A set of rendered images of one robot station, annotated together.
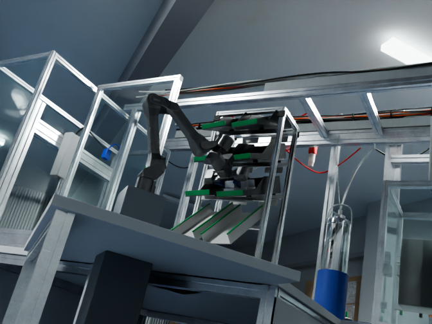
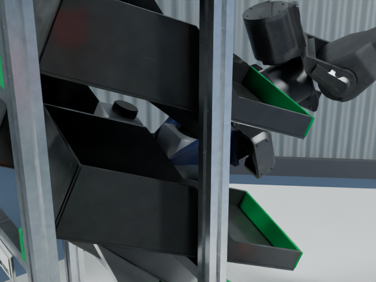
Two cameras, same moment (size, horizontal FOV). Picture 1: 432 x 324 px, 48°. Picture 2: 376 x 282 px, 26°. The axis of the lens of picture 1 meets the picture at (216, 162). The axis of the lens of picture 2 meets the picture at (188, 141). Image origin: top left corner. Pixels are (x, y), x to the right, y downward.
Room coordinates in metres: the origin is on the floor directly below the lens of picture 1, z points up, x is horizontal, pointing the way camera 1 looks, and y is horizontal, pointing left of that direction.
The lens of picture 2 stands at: (2.60, 0.26, 1.73)
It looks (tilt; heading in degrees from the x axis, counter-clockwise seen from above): 30 degrees down; 204
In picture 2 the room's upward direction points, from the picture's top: straight up
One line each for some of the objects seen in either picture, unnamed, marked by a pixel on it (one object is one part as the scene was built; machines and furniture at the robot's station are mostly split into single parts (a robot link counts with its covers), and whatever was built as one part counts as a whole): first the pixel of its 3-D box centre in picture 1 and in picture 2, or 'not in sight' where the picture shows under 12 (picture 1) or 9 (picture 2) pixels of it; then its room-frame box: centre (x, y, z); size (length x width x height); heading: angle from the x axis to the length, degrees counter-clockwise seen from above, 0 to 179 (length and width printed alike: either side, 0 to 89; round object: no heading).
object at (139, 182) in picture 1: (144, 188); not in sight; (1.64, 0.23, 1.09); 0.07 x 0.07 x 0.06; 20
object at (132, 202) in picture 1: (134, 222); not in sight; (1.64, 0.23, 0.96); 0.14 x 0.14 x 0.20; 20
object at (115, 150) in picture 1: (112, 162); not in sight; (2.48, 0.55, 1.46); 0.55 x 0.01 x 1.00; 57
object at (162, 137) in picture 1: (155, 162); not in sight; (2.33, 0.30, 1.46); 0.03 x 0.03 x 1.00; 57
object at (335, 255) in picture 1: (337, 237); not in sight; (2.45, -0.71, 1.32); 0.14 x 0.14 x 0.38
